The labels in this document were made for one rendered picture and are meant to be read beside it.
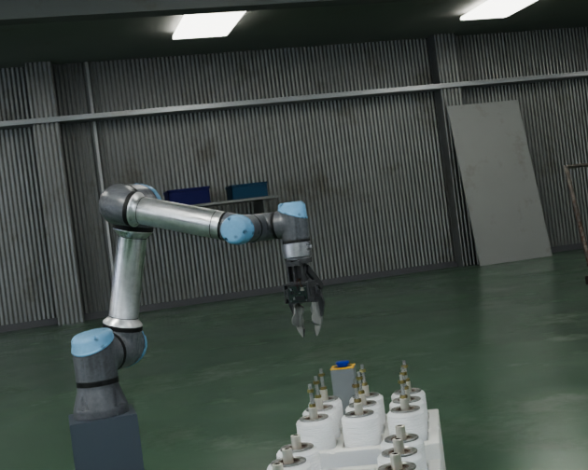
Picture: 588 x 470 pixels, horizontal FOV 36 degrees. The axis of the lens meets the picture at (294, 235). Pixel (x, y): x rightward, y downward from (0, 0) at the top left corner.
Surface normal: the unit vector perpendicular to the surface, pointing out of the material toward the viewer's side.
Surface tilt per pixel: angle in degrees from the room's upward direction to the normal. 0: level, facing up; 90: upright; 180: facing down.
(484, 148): 80
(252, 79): 90
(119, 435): 90
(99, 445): 90
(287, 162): 90
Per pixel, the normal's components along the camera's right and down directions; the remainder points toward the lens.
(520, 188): 0.23, -0.21
